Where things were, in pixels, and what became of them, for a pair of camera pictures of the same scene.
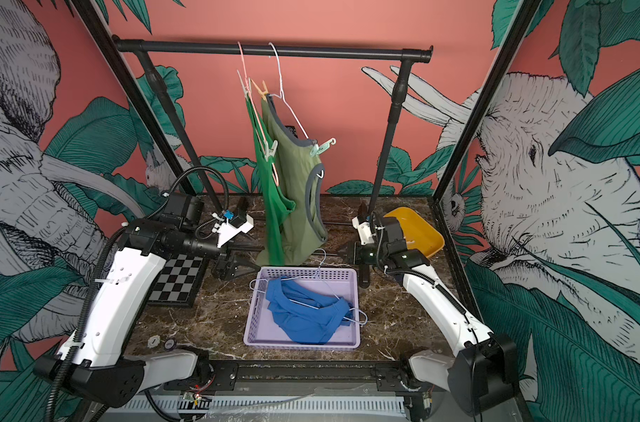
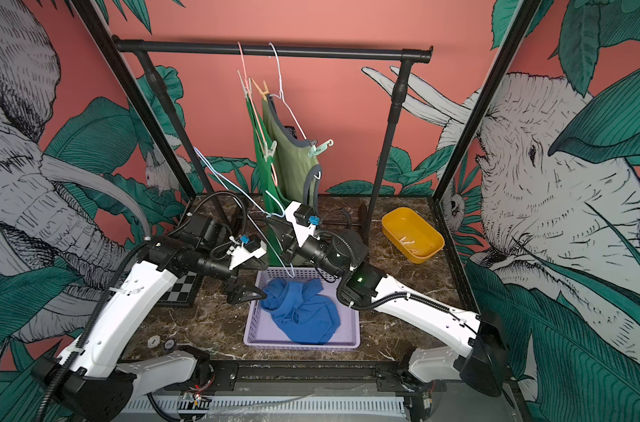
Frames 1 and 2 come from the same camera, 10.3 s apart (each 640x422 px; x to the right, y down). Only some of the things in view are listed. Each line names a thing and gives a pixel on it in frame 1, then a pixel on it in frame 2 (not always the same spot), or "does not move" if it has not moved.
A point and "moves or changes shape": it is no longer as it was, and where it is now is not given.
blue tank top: (304, 316) moves or changes shape
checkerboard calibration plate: (178, 280) does not move
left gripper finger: (244, 268) → (251, 293)
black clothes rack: (406, 54) does not move
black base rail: (295, 376) does not move
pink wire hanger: (274, 170) does not move
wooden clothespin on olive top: (263, 93) does not move
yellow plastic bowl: (418, 234) does not move
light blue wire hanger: (307, 305) → (241, 204)
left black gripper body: (223, 265) → (232, 288)
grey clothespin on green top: (269, 153) does not move
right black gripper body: (367, 255) → (293, 256)
